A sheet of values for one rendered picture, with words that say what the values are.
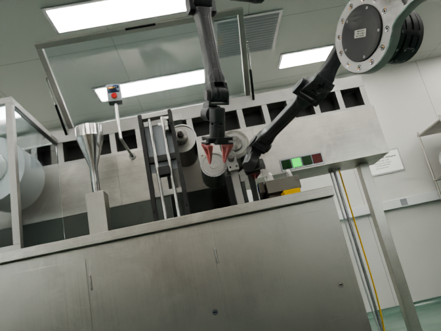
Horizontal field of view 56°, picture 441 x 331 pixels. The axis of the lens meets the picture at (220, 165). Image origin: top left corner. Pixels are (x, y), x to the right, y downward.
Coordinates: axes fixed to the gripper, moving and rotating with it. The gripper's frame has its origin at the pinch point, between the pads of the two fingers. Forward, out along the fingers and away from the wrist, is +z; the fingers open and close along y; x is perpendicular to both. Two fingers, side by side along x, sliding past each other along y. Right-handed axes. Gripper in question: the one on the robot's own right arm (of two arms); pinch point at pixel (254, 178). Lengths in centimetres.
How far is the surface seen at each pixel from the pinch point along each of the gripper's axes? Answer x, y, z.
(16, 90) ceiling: 233, -184, 60
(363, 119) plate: 41, 75, 12
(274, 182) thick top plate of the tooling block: -7.6, 8.0, -2.3
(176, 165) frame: 3.1, -35.5, -15.4
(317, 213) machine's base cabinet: -36.9, 17.7, -11.7
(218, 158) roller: 10.3, -15.0, -7.8
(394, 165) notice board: 171, 199, 204
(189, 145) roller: 18.8, -27.6, -12.2
